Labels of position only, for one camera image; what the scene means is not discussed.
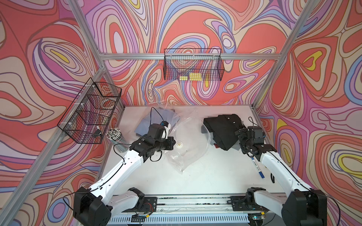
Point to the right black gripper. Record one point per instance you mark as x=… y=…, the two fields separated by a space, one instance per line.
x=243 y=135

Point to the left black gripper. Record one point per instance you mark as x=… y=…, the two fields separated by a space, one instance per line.
x=170 y=143

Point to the black button shirt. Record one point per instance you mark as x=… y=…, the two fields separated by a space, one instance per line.
x=223 y=120

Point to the clear plastic vacuum bag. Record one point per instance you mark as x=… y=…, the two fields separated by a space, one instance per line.
x=190 y=144

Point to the grey button shirt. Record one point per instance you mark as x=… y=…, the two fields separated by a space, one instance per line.
x=206 y=130

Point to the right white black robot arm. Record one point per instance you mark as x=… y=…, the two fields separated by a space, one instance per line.
x=303 y=206

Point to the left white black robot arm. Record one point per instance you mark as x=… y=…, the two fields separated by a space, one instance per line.
x=96 y=205

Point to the blue marker pen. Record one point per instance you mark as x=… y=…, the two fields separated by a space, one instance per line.
x=257 y=168

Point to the yellow sticky note pads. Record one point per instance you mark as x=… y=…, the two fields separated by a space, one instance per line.
x=191 y=77

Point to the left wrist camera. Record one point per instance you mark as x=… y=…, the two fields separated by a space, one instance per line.
x=166 y=129

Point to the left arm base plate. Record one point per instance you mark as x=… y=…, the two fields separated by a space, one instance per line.
x=148 y=205

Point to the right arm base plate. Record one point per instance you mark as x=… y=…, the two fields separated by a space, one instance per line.
x=245 y=203

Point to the left black wire basket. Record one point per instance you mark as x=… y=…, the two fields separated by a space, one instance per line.
x=89 y=115

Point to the black wire basket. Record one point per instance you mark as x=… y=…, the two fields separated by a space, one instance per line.
x=89 y=115
x=182 y=61

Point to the aluminium frame rail front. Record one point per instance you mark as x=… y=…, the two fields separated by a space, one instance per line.
x=192 y=209

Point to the back black wire basket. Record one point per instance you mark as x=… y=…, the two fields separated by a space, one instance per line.
x=182 y=61

